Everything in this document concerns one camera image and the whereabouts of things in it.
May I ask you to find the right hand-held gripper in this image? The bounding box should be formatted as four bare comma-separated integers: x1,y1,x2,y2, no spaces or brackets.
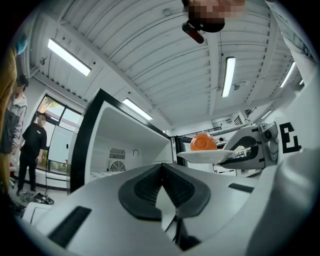
216,72,320,256

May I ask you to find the black framed cabinet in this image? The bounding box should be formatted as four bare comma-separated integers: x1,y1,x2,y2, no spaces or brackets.
174,135,191,167

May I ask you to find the white board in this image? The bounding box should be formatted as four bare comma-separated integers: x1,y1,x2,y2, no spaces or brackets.
48,123,76,164

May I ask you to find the pile of cables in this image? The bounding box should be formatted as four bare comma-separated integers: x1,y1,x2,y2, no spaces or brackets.
18,190,55,206

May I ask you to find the blue hair cap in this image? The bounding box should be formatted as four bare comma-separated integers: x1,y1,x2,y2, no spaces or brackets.
16,33,28,55

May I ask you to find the white air conditioner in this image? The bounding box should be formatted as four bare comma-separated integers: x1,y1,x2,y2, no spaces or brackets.
211,117,235,130

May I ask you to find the black head-worn camera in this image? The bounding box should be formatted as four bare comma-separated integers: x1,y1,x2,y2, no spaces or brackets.
181,14,226,45

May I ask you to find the white printed shirt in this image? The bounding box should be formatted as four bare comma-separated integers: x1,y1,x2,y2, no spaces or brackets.
266,0,316,66

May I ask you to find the black and white fridge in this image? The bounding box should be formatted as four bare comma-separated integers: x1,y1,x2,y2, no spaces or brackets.
67,87,175,195

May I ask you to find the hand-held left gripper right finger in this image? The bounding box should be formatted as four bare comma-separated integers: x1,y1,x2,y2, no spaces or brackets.
162,163,259,256

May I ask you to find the white plate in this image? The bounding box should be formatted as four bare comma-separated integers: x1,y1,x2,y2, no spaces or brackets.
176,149,236,164

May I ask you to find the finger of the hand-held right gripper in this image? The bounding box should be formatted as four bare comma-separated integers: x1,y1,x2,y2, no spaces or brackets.
225,125,261,151

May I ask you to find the orange food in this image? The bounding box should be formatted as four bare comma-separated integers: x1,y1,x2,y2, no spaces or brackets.
189,132,218,152

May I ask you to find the black framed window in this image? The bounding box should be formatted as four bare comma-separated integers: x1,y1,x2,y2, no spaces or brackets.
36,94,84,174

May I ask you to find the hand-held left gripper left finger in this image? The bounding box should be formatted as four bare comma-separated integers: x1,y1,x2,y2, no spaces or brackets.
22,163,181,256

